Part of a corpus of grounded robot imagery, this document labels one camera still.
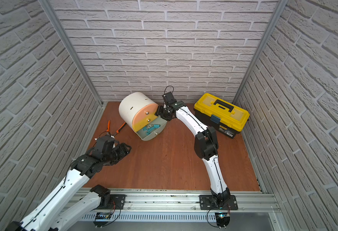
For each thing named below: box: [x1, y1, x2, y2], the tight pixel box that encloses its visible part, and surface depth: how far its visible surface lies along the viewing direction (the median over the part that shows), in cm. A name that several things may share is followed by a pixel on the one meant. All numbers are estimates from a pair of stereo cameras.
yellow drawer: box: [131, 114, 159, 133], surface depth 92 cm
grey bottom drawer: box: [136, 116, 168, 142], surface depth 97 cm
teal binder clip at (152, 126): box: [146, 124, 161, 130], surface depth 102 cm
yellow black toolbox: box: [193, 92, 251, 139], surface depth 96 cm
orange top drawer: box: [131, 103, 159, 125], surface depth 86 cm
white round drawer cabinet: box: [118, 91, 168, 141], surface depth 91 cm
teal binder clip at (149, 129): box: [142, 126, 157, 135], surface depth 102 cm
